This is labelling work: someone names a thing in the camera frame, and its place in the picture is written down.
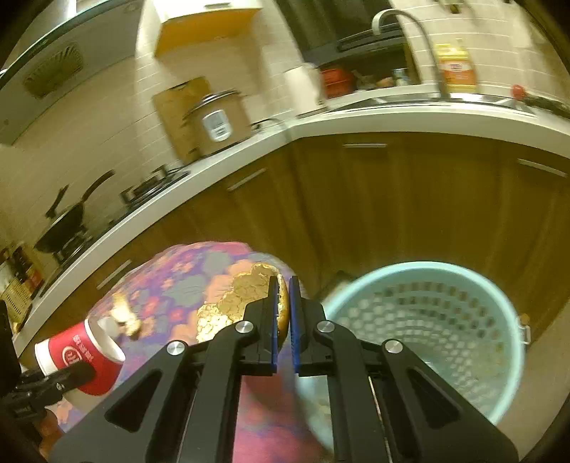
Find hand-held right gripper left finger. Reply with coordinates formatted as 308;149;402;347
49;275;281;463

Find red and white paper cup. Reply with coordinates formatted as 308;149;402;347
35;318;126;397

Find wooden cutting board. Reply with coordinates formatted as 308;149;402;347
152;77;212;163

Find light blue plastic basket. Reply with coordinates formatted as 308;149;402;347
296;261;528;446

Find black wok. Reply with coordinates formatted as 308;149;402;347
33;170;116;253

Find red pot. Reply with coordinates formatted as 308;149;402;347
320;66;357;99

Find black gas stove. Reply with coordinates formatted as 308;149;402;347
40;167;192;286

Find white wall cabinet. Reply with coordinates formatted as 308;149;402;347
154;0;263;58

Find white electric kettle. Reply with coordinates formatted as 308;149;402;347
285;63;328;117

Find colourful seasoning packets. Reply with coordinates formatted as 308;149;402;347
0;243;45;332

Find wooden base cabinets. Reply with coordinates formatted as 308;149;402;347
13;131;570;339

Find person's left hand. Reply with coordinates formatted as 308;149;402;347
38;410;63;452

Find golden foil snack wrapper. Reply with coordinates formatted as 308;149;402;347
196;262;290;343

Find steel kitchen faucet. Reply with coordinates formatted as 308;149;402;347
372;9;446;96

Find beige rice cooker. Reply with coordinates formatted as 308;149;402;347
182;89;252;156

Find floral tablecloth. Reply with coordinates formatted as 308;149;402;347
56;241;339;463

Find dark window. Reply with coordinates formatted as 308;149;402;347
276;0;406;63

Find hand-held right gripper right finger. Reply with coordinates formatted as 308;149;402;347
289;276;519;463

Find dark kitchen tool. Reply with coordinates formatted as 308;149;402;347
523;95;570;119

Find range hood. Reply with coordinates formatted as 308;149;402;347
0;0;147;145

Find yellow detergent bottle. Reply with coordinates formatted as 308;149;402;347
434;40;478;93

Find small gold foil scrap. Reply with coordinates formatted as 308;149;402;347
109;291;143;340

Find steel sink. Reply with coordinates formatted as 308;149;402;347
330;91;513;112

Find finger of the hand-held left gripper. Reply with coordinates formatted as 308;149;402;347
20;363;96;396

